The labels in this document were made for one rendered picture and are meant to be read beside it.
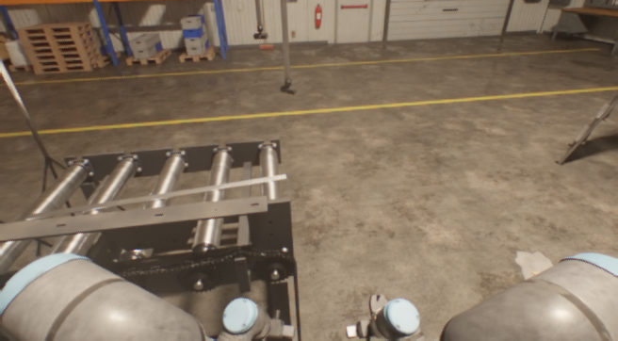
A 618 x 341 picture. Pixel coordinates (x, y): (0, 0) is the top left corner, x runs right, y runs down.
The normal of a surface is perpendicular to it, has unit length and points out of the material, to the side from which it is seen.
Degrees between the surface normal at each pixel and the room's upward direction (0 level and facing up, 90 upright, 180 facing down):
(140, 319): 37
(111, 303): 21
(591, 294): 5
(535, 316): 28
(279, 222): 90
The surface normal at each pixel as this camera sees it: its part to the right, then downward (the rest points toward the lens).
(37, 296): -0.20, -0.60
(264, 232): 0.14, 0.48
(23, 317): -0.32, -0.30
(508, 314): -0.63, -0.72
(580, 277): -0.11, -0.95
